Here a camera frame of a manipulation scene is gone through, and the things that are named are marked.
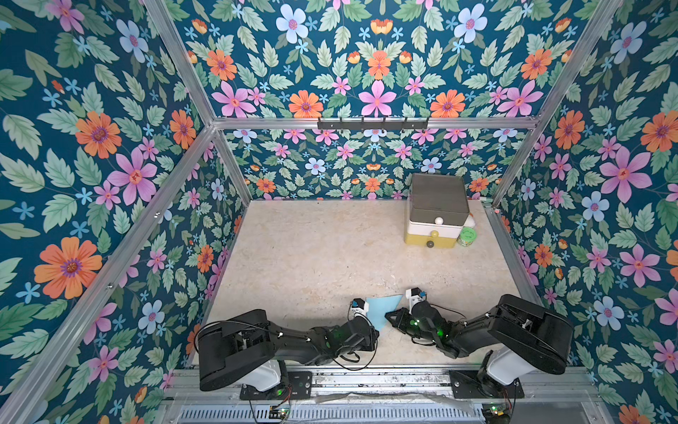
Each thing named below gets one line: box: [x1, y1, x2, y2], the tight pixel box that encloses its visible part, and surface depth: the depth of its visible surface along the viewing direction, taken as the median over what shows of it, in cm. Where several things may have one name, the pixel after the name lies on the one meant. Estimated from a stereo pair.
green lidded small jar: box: [456, 226, 478, 247], surface depth 104 cm
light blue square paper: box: [366, 294, 404, 331], surface depth 91 cm
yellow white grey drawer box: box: [404, 172, 470, 250], surface depth 97 cm
